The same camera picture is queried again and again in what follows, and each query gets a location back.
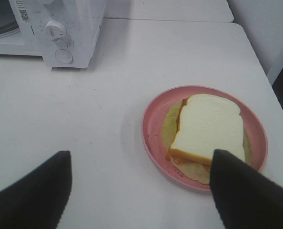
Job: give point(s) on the white microwave knob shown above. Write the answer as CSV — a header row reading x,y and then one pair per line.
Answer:
x,y
55,30

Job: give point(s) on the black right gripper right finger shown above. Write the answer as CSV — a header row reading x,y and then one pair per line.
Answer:
x,y
244,198

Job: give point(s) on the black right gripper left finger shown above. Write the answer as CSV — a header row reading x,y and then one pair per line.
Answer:
x,y
38,200

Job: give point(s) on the white microwave oven body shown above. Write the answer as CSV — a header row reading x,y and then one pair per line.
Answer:
x,y
22,25

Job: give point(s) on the sandwich with cheese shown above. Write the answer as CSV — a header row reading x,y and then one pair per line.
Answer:
x,y
196,126

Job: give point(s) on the round white door button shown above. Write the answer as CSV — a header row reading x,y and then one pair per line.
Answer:
x,y
64,56

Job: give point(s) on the pink plate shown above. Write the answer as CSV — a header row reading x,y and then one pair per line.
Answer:
x,y
154,116

